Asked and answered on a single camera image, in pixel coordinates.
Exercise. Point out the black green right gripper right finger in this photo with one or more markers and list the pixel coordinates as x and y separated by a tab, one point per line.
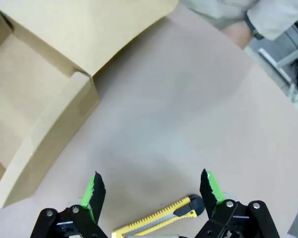
208	193

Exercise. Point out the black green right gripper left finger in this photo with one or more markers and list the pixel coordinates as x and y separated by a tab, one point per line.
96	196

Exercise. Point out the brown cardboard box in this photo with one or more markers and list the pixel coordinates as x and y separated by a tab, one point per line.
37	81

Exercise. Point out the person's left hand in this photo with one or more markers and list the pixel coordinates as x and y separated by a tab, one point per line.
237	33

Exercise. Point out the yellow black utility knife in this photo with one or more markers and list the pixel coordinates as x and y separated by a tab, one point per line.
161	214

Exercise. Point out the dark wristwatch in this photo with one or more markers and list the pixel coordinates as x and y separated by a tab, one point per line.
253	27

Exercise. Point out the person's grey shirt torso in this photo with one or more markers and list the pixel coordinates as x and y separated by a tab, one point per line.
213	10

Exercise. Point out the grey metal frame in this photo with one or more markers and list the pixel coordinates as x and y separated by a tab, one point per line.
285	55

